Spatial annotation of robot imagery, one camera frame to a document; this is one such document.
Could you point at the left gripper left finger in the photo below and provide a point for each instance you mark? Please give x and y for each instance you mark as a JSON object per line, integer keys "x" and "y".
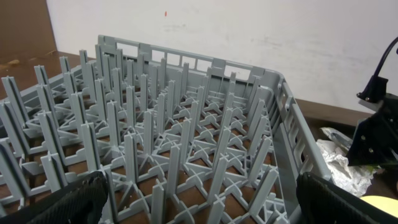
{"x": 81, "y": 201}

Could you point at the dark brown serving tray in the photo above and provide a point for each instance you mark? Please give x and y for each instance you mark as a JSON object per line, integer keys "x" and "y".
{"x": 384, "y": 181}

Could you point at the white tissue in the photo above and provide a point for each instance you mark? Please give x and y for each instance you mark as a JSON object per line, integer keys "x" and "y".
{"x": 353, "y": 179}

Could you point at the yellow dirty plate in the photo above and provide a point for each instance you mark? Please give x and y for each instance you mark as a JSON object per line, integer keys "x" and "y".
{"x": 386, "y": 204}

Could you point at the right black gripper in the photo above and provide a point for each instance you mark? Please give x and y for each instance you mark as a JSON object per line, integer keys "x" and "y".
{"x": 375, "y": 138}

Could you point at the grey plastic dish rack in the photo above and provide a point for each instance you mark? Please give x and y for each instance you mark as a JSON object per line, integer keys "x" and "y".
{"x": 180, "y": 137}

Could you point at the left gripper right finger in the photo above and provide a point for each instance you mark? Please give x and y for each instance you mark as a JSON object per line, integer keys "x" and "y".
{"x": 323, "y": 202}

